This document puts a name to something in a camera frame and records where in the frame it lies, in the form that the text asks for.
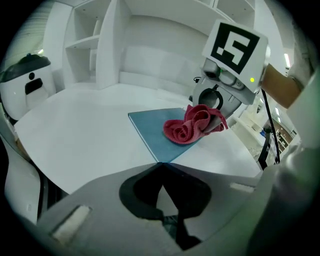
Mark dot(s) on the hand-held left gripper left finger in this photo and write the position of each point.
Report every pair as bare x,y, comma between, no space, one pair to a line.
100,212

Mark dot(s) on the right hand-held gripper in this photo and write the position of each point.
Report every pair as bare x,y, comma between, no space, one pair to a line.
235,47

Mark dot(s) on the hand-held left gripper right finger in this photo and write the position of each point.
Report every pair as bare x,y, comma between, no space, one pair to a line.
225,200

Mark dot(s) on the red cloth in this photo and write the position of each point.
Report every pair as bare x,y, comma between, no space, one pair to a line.
182,132

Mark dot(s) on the blue notebook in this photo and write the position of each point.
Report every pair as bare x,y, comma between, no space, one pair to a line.
150,125

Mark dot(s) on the person's right forearm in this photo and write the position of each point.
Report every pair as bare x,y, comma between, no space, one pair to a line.
280,85

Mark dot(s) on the white desk with drawers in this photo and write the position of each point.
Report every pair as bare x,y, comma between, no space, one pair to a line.
75,125

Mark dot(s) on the grey paw print sweatshirt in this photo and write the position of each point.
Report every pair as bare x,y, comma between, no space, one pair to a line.
300,62

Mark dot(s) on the white shelf unit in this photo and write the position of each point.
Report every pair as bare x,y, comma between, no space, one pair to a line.
112,50

